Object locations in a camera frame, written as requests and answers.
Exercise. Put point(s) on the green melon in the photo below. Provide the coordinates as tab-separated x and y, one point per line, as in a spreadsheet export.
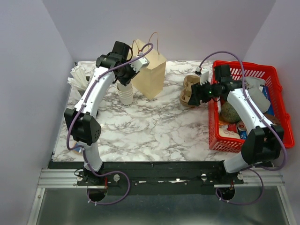
229	114

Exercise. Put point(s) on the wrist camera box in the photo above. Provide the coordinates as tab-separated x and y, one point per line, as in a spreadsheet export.
203	74
139	64

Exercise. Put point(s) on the red white snack packet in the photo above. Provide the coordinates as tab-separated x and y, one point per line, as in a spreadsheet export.
227	129

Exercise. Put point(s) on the grey plastic bag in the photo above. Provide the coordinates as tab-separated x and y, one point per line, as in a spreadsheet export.
253	85

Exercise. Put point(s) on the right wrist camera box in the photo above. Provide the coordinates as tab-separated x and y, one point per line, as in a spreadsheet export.
203	74

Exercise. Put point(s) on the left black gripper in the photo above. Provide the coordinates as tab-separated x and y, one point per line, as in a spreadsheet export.
124	82

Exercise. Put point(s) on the white wrapped straws bundle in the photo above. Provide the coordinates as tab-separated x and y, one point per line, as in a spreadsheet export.
78	77

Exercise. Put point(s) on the stack of white paper cups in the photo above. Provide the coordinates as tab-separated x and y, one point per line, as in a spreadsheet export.
125	93

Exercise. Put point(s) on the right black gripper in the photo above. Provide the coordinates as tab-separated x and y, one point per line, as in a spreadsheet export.
198	89

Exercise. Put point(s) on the blue drink can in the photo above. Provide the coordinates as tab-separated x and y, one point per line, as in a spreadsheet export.
242	131

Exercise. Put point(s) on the brown lidded tub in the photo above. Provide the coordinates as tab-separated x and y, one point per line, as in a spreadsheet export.
274	121

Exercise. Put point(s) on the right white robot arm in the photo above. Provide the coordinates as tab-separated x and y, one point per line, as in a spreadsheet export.
264	139

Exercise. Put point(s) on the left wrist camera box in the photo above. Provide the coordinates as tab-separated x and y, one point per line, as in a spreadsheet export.
139	64

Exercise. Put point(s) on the aluminium rail frame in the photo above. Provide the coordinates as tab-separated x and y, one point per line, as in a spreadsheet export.
65	178

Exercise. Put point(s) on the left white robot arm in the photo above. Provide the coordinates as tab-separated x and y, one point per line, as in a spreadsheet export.
81	120

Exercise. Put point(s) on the brown cardboard cup carrier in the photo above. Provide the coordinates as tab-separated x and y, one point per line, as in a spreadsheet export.
185	93

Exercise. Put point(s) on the blue box in basket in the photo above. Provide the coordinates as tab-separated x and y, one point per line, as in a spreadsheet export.
265	91

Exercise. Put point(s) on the red plastic basket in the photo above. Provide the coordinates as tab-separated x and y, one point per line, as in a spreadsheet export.
269	74

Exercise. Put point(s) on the blue orange packet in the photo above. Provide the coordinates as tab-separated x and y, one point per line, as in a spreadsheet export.
76	149

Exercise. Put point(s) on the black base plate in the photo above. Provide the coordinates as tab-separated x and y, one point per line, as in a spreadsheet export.
158	178

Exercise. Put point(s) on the brown paper bag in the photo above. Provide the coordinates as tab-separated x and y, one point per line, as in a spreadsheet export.
150	80

